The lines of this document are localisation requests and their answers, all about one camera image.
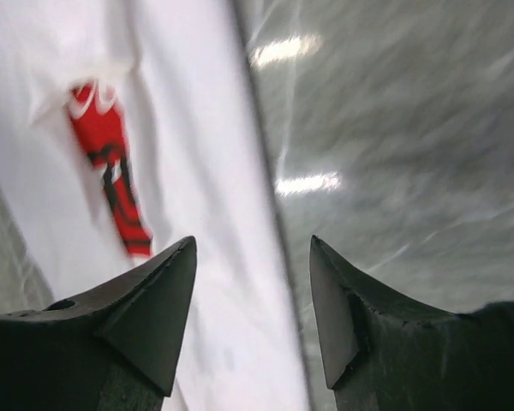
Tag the white t-shirt red print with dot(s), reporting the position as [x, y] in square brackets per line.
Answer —
[125, 126]

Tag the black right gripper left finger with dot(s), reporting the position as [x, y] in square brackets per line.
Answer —
[113, 347]

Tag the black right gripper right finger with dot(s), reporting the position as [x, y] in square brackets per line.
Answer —
[382, 350]

